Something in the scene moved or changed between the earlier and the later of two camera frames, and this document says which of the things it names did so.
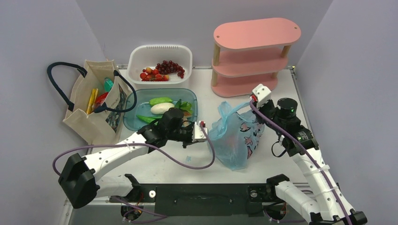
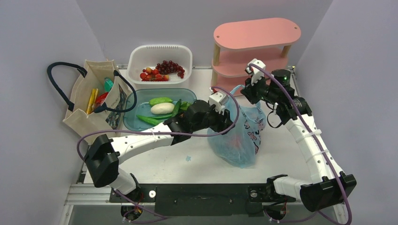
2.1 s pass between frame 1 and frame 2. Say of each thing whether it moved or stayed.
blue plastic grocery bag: moved
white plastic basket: stayed
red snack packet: stayed
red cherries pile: stayed
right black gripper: moved
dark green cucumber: stayed
